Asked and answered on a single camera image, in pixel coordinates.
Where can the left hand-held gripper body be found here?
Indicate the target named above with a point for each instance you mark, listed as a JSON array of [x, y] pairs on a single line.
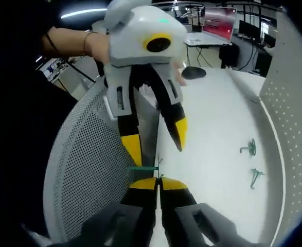
[[130, 38]]

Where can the red screen monitor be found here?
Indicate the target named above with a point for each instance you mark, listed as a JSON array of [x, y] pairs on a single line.
[[219, 24]]

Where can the grey metal hook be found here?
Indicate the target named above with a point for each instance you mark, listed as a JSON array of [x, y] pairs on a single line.
[[255, 175]]

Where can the white side desk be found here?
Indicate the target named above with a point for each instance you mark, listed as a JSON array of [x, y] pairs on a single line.
[[204, 39]]

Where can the black wrist band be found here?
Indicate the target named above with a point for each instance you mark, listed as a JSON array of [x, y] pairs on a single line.
[[51, 42]]

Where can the person's left hand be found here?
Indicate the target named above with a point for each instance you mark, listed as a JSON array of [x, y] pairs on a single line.
[[99, 47]]

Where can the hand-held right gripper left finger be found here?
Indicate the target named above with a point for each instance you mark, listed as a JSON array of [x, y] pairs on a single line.
[[138, 213]]

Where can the black computer monitor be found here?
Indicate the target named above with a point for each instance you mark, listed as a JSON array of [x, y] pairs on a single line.
[[249, 29]]

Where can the black computer mouse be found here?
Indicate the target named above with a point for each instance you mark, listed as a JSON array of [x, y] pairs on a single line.
[[194, 72]]

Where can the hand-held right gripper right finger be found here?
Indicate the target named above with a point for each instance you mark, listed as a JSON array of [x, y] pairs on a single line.
[[181, 218]]

